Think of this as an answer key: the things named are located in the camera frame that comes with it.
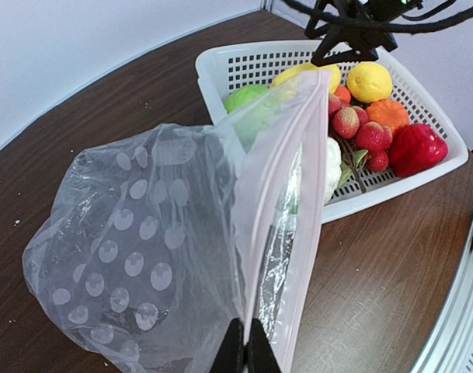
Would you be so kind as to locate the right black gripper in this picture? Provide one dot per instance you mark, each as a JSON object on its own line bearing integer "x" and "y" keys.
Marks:
{"x": 334, "y": 49}

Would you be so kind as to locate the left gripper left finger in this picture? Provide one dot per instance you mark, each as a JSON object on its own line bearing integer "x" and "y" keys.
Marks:
{"x": 229, "y": 358}

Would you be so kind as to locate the curved aluminium front rail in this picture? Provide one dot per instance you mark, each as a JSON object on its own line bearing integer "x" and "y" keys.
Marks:
{"x": 449, "y": 347}

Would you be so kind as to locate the white cauliflower toy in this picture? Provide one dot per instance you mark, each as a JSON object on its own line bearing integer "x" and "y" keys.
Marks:
{"x": 333, "y": 174}

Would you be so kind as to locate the orange carrot toy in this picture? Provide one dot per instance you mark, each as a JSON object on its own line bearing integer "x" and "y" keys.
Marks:
{"x": 343, "y": 93}

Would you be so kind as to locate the red bell pepper toy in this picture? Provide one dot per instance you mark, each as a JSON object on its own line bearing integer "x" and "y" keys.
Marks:
{"x": 417, "y": 148}

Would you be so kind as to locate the white plastic basket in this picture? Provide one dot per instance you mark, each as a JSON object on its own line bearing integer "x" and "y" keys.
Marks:
{"x": 222, "y": 70}

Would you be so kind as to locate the red lychee bunch toy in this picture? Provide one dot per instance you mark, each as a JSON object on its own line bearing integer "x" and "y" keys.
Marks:
{"x": 350, "y": 127}

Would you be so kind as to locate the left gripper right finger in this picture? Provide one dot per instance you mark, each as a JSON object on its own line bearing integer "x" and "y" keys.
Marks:
{"x": 260, "y": 355}

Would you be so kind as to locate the green apple toy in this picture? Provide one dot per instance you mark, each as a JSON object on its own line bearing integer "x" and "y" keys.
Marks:
{"x": 255, "y": 116}

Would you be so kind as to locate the green leafy vegetable toy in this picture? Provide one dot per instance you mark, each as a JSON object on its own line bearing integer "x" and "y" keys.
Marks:
{"x": 352, "y": 166}

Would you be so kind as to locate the clear dotted zip bag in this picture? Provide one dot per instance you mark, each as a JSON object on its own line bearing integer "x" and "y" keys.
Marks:
{"x": 156, "y": 242}

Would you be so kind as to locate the yellow lemon toy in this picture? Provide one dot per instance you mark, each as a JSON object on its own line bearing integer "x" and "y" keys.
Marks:
{"x": 369, "y": 82}

